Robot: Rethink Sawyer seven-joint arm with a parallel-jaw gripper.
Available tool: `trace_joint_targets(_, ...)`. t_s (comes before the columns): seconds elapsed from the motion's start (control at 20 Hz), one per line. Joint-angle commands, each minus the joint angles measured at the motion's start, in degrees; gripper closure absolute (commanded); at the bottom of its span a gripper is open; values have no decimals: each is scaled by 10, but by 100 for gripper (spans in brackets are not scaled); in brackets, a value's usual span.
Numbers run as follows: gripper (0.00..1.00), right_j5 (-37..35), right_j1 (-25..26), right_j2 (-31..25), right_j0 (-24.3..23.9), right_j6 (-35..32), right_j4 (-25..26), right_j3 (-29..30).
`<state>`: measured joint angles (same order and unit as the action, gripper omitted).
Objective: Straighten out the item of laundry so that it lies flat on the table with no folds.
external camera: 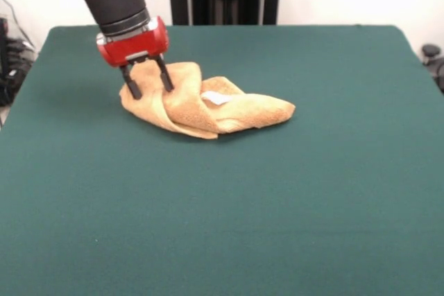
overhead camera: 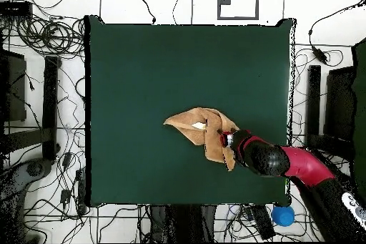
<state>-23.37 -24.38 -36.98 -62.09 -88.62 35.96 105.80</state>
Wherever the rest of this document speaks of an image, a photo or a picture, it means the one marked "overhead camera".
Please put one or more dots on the tan terry towel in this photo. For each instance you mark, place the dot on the tan terry towel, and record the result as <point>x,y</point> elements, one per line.
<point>211,143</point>

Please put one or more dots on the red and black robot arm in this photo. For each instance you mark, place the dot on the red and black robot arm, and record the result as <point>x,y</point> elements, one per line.
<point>306,166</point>

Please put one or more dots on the flat black device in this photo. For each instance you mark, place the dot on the flat black device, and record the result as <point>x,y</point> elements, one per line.
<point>14,8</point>

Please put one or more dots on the dark green table cloth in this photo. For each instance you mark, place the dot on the dark green table cloth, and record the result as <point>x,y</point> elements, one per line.
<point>171,78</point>

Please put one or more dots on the black stand with silver rails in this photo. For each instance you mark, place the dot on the black stand with silver rails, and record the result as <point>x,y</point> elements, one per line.
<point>183,224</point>

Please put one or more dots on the blue ball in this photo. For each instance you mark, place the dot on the blue ball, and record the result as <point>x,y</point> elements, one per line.
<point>283,216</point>

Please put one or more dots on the black bar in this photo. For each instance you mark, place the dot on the black bar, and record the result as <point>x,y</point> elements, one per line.
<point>313,101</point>
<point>51,106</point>

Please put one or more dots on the black panel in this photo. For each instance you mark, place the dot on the black panel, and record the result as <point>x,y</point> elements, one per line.
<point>338,103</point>

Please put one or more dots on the green cloth on side table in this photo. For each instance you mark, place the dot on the green cloth on side table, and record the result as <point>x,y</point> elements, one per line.
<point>360,112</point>

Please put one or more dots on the grey chair base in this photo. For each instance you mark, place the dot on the grey chair base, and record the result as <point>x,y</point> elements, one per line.
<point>34,168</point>

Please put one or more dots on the black box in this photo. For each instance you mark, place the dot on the black box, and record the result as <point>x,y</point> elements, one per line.
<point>14,86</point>

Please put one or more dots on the grey square floor frame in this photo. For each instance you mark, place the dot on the grey square floor frame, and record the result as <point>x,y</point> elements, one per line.
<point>218,3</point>

